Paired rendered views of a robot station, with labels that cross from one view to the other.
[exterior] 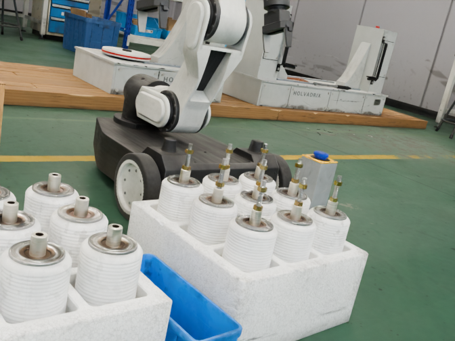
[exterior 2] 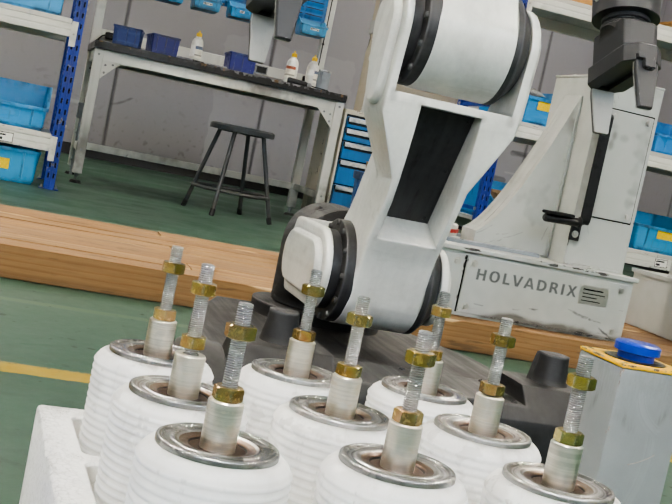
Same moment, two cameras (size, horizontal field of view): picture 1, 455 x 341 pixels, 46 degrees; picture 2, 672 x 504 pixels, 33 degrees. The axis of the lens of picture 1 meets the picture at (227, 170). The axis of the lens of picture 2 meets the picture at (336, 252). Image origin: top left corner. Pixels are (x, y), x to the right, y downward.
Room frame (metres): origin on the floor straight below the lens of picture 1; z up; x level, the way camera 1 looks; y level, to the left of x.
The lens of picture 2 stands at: (0.39, -0.38, 0.44)
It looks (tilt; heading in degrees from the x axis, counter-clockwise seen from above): 5 degrees down; 24
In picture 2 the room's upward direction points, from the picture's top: 12 degrees clockwise
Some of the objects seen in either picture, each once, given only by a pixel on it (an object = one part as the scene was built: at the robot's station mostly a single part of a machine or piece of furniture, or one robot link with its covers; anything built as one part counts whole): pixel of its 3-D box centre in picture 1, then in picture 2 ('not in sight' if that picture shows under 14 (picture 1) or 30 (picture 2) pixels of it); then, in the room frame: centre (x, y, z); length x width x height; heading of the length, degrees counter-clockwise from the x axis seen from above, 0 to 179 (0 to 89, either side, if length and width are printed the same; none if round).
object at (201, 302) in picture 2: (221, 176); (198, 317); (1.05, 0.01, 0.31); 0.01 x 0.01 x 0.08
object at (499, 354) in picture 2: (296, 173); (496, 366); (1.22, -0.16, 0.30); 0.01 x 0.01 x 0.08
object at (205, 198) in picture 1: (216, 201); (182, 394); (1.05, 0.01, 0.25); 0.08 x 0.08 x 0.01
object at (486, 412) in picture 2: (292, 189); (485, 415); (1.22, -0.16, 0.26); 0.02 x 0.02 x 0.03
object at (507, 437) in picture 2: (292, 194); (482, 432); (1.22, -0.16, 0.25); 0.08 x 0.08 x 0.01
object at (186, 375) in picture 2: (217, 195); (186, 376); (1.05, 0.01, 0.26); 0.02 x 0.02 x 0.03
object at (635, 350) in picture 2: (320, 155); (636, 353); (1.39, -0.23, 0.32); 0.04 x 0.04 x 0.02
